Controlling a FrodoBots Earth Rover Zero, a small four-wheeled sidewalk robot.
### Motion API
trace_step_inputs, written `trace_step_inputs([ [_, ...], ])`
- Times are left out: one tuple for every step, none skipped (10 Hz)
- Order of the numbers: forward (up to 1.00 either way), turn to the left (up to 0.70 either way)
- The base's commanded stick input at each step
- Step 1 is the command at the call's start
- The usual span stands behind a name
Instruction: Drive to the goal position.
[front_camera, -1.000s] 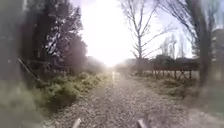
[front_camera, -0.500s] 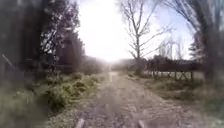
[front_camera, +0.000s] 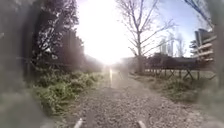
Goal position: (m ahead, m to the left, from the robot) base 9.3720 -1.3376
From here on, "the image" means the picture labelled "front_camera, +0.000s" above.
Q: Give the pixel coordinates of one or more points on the gravel dirt path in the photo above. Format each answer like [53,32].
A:
[126,103]

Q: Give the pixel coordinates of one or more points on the green weedy verge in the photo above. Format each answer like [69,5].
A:
[63,88]

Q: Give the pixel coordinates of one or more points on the tall bare tree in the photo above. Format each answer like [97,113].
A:
[139,40]

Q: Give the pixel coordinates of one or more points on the grass verge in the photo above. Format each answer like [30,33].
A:
[176,86]

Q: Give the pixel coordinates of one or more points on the wooden cross-braced fence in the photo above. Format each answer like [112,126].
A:
[180,71]

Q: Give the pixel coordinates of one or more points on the group of dark trees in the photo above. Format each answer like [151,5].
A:
[56,36]

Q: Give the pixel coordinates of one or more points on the multi-storey building with balconies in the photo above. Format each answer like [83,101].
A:
[203,46]

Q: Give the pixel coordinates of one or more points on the robot's own part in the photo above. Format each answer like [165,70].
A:
[141,124]
[78,123]

